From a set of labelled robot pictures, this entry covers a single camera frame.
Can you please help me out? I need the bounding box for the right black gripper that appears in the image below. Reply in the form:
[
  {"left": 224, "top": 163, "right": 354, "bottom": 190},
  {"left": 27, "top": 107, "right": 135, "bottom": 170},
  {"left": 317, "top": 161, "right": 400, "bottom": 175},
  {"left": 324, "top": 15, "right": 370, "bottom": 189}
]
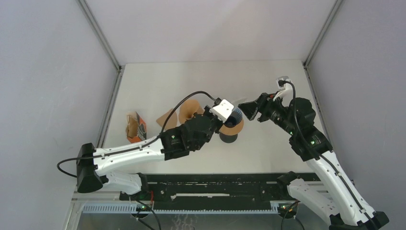
[{"left": 237, "top": 91, "right": 297, "bottom": 136}]

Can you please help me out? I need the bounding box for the blue glass dripper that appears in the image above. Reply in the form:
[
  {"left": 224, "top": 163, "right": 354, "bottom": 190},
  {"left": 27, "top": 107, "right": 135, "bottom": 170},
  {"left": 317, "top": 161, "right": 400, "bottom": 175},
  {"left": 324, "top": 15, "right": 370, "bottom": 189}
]
[{"left": 225, "top": 107, "right": 243, "bottom": 128}]

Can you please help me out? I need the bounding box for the brown paper coffee filter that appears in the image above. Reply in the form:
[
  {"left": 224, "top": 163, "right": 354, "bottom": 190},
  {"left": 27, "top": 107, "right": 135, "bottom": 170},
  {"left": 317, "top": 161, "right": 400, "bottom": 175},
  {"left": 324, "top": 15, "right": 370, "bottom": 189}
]
[
  {"left": 178, "top": 99, "right": 204, "bottom": 124},
  {"left": 156, "top": 108, "right": 179, "bottom": 131}
]

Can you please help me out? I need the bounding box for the wooden dripper ring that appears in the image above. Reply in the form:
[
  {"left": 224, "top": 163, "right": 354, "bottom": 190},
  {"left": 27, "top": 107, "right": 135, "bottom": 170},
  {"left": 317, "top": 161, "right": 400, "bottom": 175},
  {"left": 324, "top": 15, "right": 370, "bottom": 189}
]
[{"left": 219, "top": 119, "right": 245, "bottom": 137}]

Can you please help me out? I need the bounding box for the red black carafe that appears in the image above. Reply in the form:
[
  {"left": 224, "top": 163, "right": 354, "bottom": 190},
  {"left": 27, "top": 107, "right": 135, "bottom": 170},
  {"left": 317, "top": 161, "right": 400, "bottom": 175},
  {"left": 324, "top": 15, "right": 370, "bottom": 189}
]
[{"left": 219, "top": 133, "right": 238, "bottom": 143}]

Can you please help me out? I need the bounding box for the orange coffee filter box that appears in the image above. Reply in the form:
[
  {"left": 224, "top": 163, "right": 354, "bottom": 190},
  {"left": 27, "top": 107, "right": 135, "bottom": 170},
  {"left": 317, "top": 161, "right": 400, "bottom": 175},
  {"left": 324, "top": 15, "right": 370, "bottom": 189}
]
[{"left": 125, "top": 112, "right": 147, "bottom": 143}]

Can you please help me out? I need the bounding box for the white paper coffee filter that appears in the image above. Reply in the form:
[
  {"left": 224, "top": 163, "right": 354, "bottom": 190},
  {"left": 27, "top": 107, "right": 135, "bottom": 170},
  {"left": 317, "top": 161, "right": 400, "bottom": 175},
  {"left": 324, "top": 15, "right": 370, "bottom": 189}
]
[{"left": 231, "top": 97, "right": 247, "bottom": 110}]

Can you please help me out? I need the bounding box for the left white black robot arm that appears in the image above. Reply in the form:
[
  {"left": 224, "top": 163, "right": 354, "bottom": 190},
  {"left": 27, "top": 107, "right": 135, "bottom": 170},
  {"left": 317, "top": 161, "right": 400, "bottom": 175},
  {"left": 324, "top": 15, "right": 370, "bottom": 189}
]
[{"left": 76, "top": 106, "right": 232, "bottom": 200}]

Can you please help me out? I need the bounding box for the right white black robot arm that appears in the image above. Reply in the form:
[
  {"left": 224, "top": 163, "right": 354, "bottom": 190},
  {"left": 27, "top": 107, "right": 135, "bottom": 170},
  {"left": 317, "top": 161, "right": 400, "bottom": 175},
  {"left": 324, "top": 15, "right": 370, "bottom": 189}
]
[{"left": 238, "top": 93, "right": 389, "bottom": 230}]

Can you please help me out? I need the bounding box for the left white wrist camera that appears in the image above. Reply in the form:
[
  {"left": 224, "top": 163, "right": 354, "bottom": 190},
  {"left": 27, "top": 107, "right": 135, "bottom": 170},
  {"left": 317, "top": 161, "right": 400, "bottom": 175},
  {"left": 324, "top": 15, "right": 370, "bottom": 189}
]
[{"left": 209, "top": 99, "right": 234, "bottom": 123}]

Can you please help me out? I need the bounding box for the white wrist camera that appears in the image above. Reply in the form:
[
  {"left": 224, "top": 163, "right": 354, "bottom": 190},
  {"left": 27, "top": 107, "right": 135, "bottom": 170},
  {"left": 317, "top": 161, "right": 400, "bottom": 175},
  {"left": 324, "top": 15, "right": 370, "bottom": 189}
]
[
  {"left": 209, "top": 99, "right": 234, "bottom": 123},
  {"left": 273, "top": 76, "right": 293, "bottom": 101}
]

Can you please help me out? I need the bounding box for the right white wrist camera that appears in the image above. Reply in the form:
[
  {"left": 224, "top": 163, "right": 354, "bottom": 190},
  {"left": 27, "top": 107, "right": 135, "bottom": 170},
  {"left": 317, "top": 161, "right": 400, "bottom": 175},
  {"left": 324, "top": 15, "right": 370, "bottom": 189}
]
[{"left": 273, "top": 76, "right": 293, "bottom": 101}]

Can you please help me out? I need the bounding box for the left black camera cable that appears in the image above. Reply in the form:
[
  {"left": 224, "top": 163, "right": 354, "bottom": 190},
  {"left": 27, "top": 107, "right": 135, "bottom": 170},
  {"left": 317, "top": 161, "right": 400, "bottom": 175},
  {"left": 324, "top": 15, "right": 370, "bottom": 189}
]
[{"left": 57, "top": 91, "right": 221, "bottom": 178}]

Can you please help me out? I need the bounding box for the black camera cable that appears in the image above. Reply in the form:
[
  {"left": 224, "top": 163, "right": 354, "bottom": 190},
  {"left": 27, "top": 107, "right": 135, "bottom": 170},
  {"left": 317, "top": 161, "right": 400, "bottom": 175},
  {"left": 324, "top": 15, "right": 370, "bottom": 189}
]
[
  {"left": 281, "top": 80, "right": 381, "bottom": 230},
  {"left": 57, "top": 91, "right": 221, "bottom": 178}
]

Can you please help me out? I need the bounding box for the right black camera cable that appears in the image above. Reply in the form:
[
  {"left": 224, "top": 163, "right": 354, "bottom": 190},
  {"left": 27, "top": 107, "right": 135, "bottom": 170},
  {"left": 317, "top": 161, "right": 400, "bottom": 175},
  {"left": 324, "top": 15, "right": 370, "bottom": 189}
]
[{"left": 281, "top": 80, "right": 381, "bottom": 230}]

